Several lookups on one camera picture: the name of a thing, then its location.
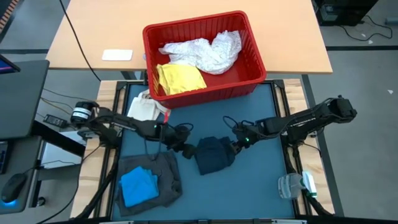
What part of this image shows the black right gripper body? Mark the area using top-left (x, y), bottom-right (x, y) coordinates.
top-left (231, 120), bottom-right (266, 147)

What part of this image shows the black power adapter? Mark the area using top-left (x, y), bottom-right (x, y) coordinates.
top-left (43, 113), bottom-right (68, 129)

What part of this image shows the white flat panel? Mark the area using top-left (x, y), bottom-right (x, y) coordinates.
top-left (39, 130), bottom-right (88, 170)

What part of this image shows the white canvas tote bag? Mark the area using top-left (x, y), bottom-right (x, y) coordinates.
top-left (126, 89), bottom-right (172, 124)

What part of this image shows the navy blue garment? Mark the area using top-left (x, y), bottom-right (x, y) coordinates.
top-left (193, 136), bottom-right (238, 176)

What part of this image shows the light wooden desk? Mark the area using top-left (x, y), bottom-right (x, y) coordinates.
top-left (45, 0), bottom-right (334, 75)

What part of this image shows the red plastic basket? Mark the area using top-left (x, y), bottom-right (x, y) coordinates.
top-left (142, 9), bottom-right (268, 110)

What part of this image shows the black aluminium table frame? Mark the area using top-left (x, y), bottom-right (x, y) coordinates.
top-left (70, 78), bottom-right (345, 224)

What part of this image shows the black keyboard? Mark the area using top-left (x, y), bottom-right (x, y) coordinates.
top-left (0, 141), bottom-right (9, 175)

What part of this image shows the black floor cable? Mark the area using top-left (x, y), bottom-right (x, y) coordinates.
top-left (338, 14), bottom-right (394, 42)

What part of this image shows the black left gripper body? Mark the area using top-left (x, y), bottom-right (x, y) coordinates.
top-left (154, 123), bottom-right (193, 152)

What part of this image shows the dark grey garment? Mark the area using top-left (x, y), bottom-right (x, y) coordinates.
top-left (115, 150), bottom-right (183, 218)

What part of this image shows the yellow garment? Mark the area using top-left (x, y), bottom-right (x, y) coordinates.
top-left (155, 63), bottom-right (208, 96)

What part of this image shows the long black cable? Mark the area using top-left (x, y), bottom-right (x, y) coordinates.
top-left (58, 0), bottom-right (102, 83)

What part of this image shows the white crumpled garment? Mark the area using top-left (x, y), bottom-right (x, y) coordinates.
top-left (158, 29), bottom-right (243, 76)

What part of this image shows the dark grey laptop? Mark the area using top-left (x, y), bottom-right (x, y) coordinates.
top-left (0, 54), bottom-right (51, 140)

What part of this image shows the black computer tower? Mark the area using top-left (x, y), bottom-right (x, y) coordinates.
top-left (312, 0), bottom-right (379, 27)

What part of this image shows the clear spray bottle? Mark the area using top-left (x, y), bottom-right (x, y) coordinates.
top-left (277, 170), bottom-right (319, 200)

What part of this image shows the black computer mouse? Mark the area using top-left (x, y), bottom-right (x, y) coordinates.
top-left (0, 172), bottom-right (29, 204)

